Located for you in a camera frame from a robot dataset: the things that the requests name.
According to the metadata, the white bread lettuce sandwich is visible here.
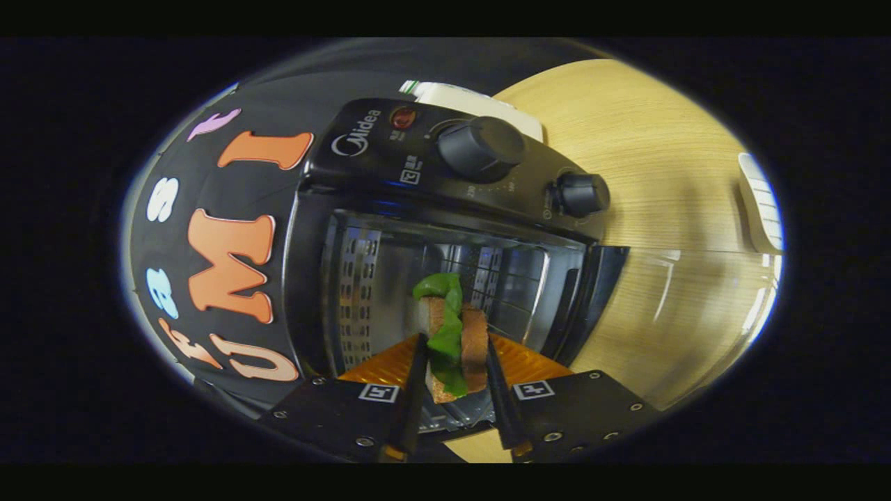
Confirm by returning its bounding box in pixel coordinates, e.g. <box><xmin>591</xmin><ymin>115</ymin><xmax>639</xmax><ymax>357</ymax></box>
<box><xmin>412</xmin><ymin>273</ymin><xmax>490</xmax><ymax>404</ymax></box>

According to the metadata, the white box appliance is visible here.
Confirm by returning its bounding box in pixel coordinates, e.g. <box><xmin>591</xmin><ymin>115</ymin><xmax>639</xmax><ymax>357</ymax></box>
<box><xmin>400</xmin><ymin>80</ymin><xmax>545</xmax><ymax>143</ymax></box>

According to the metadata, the white rectangular plate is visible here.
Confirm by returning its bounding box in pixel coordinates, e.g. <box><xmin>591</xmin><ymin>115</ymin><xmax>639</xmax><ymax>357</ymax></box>
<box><xmin>738</xmin><ymin>153</ymin><xmax>785</xmax><ymax>255</ymax></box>

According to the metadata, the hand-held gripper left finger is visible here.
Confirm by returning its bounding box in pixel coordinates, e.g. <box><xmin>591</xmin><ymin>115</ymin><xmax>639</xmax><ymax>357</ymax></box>
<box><xmin>259</xmin><ymin>333</ymin><xmax>429</xmax><ymax>463</ymax></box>

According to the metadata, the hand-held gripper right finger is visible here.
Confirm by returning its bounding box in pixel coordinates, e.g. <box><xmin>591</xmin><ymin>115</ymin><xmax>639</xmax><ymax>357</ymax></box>
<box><xmin>485</xmin><ymin>334</ymin><xmax>662</xmax><ymax>460</ymax></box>

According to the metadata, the black toaster oven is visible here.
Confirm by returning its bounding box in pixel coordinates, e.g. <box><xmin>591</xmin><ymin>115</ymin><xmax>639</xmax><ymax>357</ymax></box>
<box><xmin>282</xmin><ymin>97</ymin><xmax>782</xmax><ymax>463</ymax></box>

